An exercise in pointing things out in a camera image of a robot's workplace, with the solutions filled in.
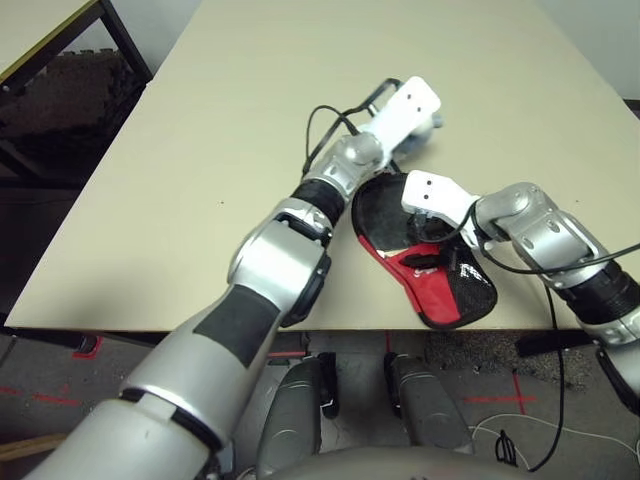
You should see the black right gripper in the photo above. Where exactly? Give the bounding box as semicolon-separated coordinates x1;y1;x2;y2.
403;212;459;269

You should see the black red paddle case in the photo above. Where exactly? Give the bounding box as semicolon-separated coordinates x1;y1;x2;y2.
349;169;499;331

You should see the black wooden ping-pong paddle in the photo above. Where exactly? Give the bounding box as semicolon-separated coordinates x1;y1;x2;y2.
355;178;427;257

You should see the grey-blue plush charm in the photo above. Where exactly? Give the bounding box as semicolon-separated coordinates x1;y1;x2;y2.
399;112;446;157

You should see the grey right robot leg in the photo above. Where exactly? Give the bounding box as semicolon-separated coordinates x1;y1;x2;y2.
383;352;474;454

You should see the grey robot leg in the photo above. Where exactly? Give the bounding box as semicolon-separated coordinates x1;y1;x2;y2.
383;352;474;454
255;352;339;476

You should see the black table base bar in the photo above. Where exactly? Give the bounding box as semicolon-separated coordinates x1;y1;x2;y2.
514;331;599;358

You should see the grey left robot leg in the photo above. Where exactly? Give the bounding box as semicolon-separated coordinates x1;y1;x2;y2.
255;352;339;476

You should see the beige robot torso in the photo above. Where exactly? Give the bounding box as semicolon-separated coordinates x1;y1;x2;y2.
259;444;532;480

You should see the dark foam puzzle mat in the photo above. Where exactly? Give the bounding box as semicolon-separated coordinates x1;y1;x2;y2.
0;47;146;146

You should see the wooden plank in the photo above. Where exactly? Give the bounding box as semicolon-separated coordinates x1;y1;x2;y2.
0;432;67;462

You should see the beige black-framed side table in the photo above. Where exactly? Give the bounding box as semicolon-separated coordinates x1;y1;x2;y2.
0;0;154;166

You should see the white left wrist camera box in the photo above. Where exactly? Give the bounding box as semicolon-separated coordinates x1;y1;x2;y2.
357;75;442;166

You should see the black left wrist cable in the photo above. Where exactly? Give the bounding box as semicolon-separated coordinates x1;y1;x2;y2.
302;77;407;177

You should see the black floor cable bundle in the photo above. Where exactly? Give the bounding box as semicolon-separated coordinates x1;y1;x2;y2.
494;428;519;467

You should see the white floor cable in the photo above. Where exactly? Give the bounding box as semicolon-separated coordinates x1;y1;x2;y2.
469;412;640;472

